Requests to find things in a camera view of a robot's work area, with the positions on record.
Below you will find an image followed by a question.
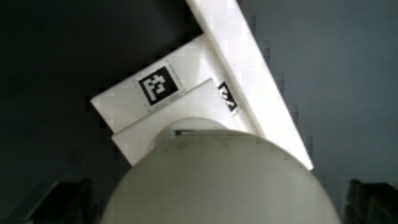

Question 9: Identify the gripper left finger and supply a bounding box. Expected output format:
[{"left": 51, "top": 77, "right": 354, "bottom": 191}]
[{"left": 0, "top": 178, "right": 100, "bottom": 224}]

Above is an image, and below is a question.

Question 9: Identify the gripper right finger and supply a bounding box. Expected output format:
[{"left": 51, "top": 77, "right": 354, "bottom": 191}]
[{"left": 344, "top": 179, "right": 398, "bottom": 224}]

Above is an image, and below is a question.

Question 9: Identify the white lamp bulb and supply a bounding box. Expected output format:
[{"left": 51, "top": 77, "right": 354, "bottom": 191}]
[{"left": 99, "top": 117, "right": 345, "bottom": 224}]

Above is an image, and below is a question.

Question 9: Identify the white lamp base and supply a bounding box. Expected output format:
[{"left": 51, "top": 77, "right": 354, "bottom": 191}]
[{"left": 91, "top": 36, "right": 258, "bottom": 163}]

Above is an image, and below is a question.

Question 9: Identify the white L-shaped corner fence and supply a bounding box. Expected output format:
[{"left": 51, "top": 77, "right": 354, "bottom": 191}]
[{"left": 186, "top": 0, "right": 315, "bottom": 169}]

